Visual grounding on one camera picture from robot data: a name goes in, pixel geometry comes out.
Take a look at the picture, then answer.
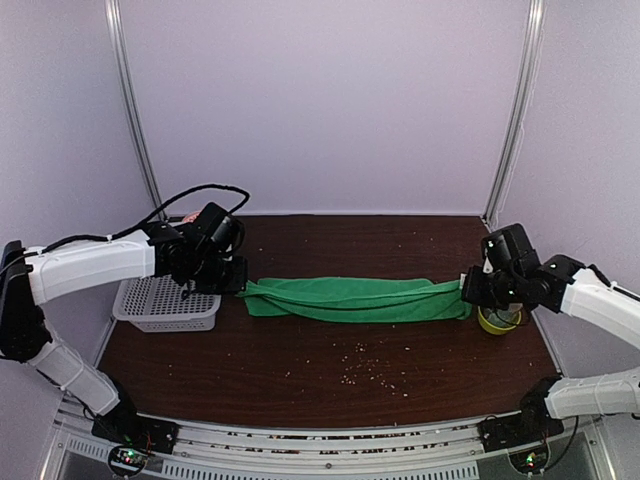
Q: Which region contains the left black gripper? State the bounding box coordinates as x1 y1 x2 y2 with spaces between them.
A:
188 249 247 294

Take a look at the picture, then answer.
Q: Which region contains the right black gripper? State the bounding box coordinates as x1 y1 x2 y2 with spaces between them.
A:
462 265 523 310

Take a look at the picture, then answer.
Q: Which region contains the green microfiber towel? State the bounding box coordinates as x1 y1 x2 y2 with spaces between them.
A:
237 277 472 324

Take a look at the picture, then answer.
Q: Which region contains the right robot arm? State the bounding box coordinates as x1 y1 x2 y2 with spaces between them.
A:
461 255 639 442

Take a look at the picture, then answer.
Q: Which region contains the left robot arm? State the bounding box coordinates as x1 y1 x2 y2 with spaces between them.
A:
1 218 247 444

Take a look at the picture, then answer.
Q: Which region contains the white coral pattern mug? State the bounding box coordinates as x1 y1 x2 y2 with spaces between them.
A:
488 308 521 328

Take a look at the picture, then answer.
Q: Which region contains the green bowl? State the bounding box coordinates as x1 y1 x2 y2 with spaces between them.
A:
477 307 522 336

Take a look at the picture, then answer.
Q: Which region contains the white perforated plastic basket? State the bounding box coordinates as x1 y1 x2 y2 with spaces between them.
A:
112 276 222 333

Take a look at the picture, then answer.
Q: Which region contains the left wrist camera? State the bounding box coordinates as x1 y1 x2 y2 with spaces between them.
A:
192 202 245 256

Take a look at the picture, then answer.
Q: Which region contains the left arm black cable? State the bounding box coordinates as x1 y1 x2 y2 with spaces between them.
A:
0 183 251 276

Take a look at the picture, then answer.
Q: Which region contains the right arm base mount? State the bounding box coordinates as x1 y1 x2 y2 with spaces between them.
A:
478 375 564 476

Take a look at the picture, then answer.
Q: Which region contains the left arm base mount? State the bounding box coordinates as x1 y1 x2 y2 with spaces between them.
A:
91 382 179 479

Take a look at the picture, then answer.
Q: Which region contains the right aluminium frame post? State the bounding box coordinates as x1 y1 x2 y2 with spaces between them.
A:
482 0 547 230

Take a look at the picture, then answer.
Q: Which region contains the aluminium frame post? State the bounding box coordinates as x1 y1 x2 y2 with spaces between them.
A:
104 0 162 208
482 0 547 230

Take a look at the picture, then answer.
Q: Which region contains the left aluminium frame post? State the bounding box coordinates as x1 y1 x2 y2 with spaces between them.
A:
104 0 162 208

